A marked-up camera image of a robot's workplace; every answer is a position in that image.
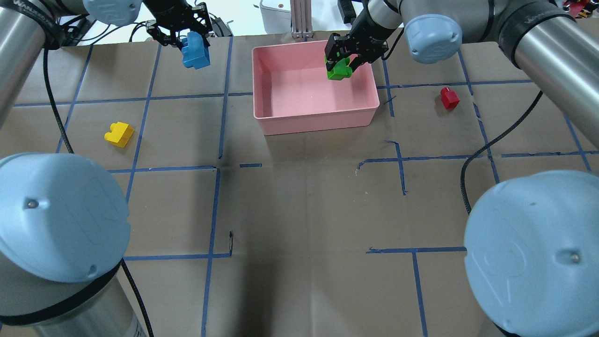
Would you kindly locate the black power adapter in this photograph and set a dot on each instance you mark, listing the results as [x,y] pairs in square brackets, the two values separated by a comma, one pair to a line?
[347,11]

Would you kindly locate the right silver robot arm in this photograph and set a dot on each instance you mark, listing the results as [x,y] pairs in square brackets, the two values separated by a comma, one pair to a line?
[532,242]

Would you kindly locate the green block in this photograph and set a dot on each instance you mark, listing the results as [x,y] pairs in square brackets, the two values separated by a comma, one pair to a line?
[341,70]

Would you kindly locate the white square device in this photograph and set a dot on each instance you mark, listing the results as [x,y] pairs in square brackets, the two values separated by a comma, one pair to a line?
[276,16]

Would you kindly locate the blue block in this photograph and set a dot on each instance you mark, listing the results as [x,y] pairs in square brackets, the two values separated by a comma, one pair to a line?
[195,51]

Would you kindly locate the red block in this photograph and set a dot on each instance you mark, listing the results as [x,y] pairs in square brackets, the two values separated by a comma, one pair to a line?
[449,98]

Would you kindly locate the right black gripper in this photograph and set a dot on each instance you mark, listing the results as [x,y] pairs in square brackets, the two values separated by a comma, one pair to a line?
[366,29]

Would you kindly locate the pink plastic box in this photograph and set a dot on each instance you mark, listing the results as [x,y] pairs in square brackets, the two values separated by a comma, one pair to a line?
[292,93]

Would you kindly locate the yellow block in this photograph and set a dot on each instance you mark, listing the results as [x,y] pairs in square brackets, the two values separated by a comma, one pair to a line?
[119,134]

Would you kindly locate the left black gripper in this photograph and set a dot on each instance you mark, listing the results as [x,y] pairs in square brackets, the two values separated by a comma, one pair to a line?
[164,10]

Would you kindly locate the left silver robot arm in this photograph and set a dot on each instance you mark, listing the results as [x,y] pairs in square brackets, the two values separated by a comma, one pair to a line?
[64,218]

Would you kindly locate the aluminium frame post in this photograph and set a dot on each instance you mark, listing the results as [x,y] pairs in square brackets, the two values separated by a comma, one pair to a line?
[301,19]

